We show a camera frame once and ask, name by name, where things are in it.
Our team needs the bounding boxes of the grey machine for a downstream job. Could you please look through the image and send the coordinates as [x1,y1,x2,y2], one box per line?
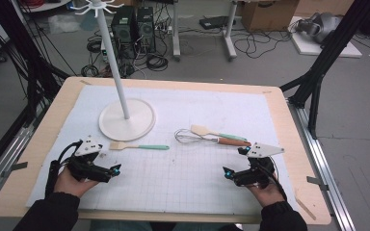
[295,12,343,44]

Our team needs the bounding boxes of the white board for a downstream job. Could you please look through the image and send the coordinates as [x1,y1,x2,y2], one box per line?
[290,15,363,59]

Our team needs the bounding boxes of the round white table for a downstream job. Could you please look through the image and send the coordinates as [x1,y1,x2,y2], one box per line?
[18,0,72,13]

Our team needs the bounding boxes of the white hook rack stand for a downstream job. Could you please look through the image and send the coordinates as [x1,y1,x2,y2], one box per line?
[69,0,157,142]

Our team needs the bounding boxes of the loose black floor cables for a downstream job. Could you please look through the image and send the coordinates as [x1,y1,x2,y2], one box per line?
[234,30,293,60]

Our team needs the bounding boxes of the person's right hand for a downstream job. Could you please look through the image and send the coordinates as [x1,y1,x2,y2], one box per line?
[247,181,287,208]

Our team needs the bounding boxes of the black frame post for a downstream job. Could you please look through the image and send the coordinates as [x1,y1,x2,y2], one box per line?
[0,0,71,129]
[278,0,370,140]

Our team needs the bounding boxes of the person's left hand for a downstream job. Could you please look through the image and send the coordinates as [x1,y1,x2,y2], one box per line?
[53,167,99,198]

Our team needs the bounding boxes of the wire whisk with wooden handle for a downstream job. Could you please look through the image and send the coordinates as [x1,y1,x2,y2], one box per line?
[173,128,252,147]

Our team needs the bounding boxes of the clear plastic bag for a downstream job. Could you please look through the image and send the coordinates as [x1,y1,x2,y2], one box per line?
[47,13,81,35]

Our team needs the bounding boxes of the flat black device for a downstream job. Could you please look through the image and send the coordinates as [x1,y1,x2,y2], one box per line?
[198,15,237,30]

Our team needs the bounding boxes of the black computer tower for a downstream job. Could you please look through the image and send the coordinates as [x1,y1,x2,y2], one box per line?
[136,6,157,54]
[110,6,138,61]

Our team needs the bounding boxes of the wooden spatula with green handle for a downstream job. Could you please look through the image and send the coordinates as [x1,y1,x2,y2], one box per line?
[191,124,249,142]

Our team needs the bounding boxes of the aluminium rail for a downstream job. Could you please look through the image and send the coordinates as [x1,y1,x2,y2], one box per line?
[288,101,357,231]
[0,124,35,211]

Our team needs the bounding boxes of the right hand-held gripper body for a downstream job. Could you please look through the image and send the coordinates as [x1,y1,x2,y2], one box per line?
[233,142,285,189]

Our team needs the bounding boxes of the white grid mat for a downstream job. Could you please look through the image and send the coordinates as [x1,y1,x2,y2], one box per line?
[25,84,298,217]

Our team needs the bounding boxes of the coiled black cable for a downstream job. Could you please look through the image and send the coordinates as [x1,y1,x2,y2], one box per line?
[80,64,100,78]
[145,52,170,72]

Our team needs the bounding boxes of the white table leg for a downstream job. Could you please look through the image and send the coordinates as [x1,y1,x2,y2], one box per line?
[223,0,239,62]
[172,0,182,62]

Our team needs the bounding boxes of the cardboard box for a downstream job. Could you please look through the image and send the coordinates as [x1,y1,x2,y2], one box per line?
[239,0,300,33]

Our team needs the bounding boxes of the right hand-held gripper cable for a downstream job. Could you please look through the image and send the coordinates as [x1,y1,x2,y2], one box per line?
[263,157,288,201]

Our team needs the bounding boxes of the metal clamp bracket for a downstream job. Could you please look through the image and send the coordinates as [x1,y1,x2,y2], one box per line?
[306,175,330,192]
[1,161,29,179]

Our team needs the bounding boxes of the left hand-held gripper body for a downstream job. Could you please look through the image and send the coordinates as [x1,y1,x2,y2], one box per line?
[66,136,111,183]

